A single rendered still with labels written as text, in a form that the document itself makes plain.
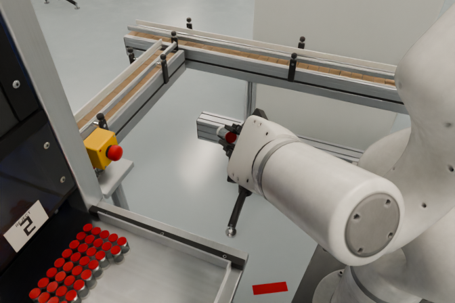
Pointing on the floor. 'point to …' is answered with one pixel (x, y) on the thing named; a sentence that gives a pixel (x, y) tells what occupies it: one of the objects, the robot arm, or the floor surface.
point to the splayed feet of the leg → (237, 211)
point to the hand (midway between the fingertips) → (233, 138)
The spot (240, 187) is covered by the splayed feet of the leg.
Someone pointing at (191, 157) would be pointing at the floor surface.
